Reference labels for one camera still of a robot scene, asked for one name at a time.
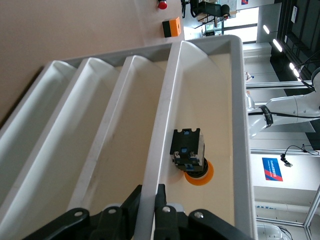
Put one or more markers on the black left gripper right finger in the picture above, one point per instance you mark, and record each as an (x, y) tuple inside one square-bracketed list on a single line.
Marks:
[(172, 225)]

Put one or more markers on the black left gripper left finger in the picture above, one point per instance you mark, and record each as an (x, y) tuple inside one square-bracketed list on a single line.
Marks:
[(107, 225)]

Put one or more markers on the orange-capped push button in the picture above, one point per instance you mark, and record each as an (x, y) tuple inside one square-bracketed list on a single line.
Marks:
[(186, 147)]

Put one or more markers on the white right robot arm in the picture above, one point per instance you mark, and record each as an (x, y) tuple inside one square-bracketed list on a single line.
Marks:
[(282, 110)]

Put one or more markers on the white drawer cabinet housing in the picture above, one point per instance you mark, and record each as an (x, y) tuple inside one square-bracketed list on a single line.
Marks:
[(241, 125)]

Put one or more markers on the red-capped push button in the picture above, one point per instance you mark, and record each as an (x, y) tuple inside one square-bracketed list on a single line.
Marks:
[(162, 4)]

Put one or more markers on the ceiling light strip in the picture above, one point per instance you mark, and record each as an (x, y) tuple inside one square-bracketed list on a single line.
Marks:
[(295, 70), (266, 29), (277, 45)]

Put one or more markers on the orange box with black base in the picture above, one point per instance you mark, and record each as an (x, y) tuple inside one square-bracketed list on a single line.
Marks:
[(172, 26)]

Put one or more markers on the black office chair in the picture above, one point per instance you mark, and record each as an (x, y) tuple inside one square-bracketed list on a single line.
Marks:
[(212, 8)]

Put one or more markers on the blue wall poster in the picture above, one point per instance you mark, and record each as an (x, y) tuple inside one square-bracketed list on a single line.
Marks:
[(272, 170)]

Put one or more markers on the aluminium frame beam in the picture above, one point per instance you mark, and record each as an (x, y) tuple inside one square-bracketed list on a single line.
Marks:
[(275, 85)]

